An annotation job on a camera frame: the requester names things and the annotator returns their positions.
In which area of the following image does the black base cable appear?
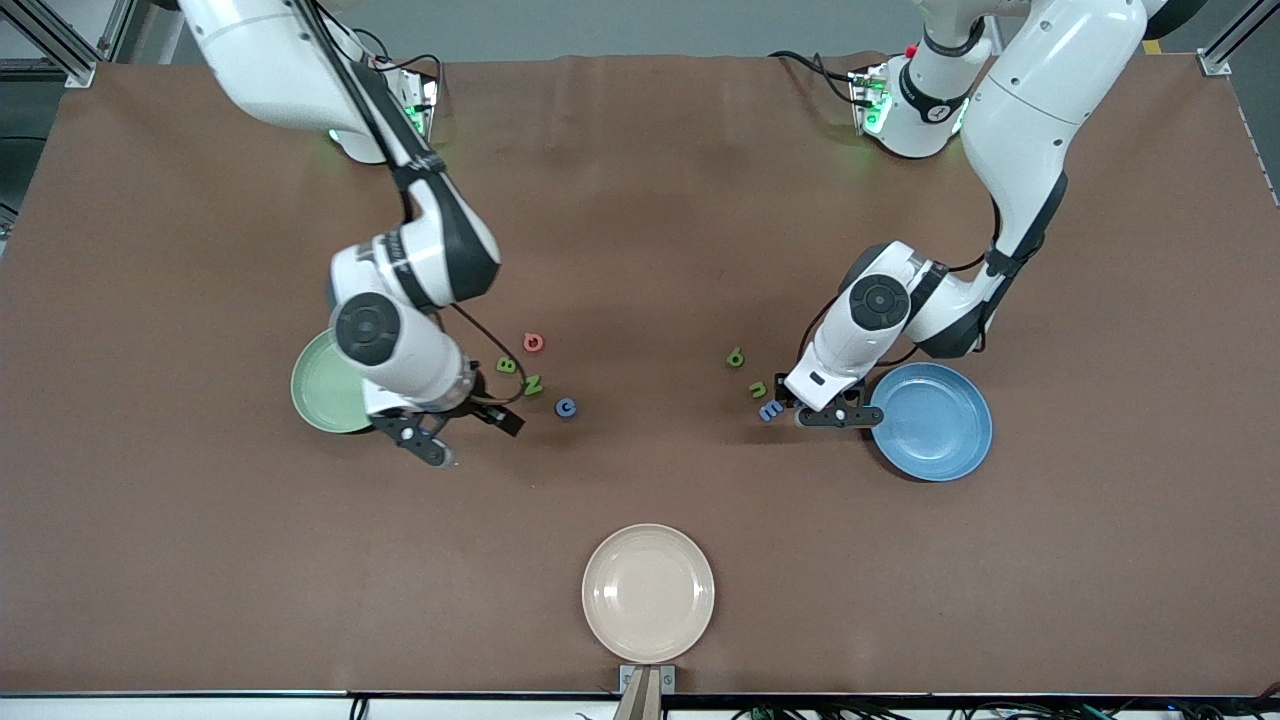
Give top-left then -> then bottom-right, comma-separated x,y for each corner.
768,50 -> 863,106
345,28 -> 443,81

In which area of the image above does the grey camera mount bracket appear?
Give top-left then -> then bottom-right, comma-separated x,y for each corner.
618,664 -> 677,720

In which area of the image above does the aluminium frame profile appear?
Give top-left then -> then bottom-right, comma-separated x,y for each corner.
0,0 -> 141,89
1197,0 -> 1263,77

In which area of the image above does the green plate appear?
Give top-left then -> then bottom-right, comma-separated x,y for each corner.
290,328 -> 376,435

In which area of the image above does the silver base connector box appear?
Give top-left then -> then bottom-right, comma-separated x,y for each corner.
848,65 -> 893,137
403,68 -> 441,143

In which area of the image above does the brown table mat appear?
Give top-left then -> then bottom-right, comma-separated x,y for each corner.
0,52 -> 1280,698

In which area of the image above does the blue plate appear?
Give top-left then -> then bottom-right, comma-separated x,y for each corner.
868,362 -> 994,483

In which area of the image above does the beige plate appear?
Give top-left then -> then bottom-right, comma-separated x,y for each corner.
581,523 -> 717,665

